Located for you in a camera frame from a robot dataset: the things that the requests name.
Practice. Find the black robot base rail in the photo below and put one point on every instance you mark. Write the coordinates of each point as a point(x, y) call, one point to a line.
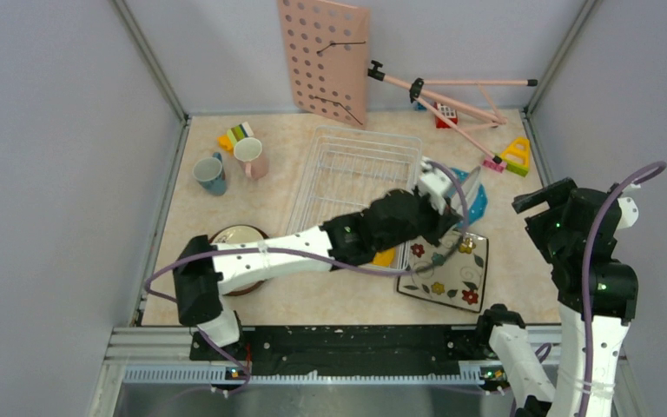
point(348, 351)

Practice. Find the round white patterned plate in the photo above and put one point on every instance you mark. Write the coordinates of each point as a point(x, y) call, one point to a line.
point(471, 186)

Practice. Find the stacked coloured toy blocks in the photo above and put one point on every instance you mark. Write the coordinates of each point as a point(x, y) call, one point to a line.
point(232, 136)

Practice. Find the yellow triangle toy block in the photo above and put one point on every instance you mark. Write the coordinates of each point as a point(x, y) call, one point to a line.
point(517, 156)

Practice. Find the pink pegboard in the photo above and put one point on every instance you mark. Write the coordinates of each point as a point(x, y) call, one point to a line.
point(327, 53)

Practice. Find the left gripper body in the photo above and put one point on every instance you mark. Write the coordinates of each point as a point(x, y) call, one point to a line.
point(427, 221)

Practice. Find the white wire dish rack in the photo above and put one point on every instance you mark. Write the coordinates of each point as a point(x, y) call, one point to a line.
point(344, 172)

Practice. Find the pink tripod stand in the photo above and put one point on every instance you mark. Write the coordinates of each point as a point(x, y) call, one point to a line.
point(493, 118)

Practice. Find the yellow ribbed bowl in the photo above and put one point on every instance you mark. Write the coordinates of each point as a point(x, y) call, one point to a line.
point(384, 258)

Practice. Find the red toy block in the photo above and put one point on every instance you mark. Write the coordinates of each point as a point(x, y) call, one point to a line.
point(447, 113)

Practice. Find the square floral plate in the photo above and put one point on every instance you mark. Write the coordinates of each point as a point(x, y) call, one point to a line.
point(452, 274)

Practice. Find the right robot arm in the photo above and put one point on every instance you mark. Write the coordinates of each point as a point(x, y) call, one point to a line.
point(597, 300)

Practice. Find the blue grey mug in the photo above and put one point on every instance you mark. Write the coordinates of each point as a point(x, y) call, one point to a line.
point(210, 174)

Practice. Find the cream bowl with brown rim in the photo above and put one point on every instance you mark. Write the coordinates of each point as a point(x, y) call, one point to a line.
point(237, 234)

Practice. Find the pink mug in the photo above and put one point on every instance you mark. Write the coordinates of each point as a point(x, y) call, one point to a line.
point(249, 153)

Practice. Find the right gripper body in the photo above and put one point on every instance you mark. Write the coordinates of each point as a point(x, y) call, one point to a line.
point(544, 226)

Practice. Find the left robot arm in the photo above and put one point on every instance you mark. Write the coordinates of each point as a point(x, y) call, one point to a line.
point(206, 272)

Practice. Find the teal polka dot plate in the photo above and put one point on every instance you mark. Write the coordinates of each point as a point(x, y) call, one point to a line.
point(479, 207)

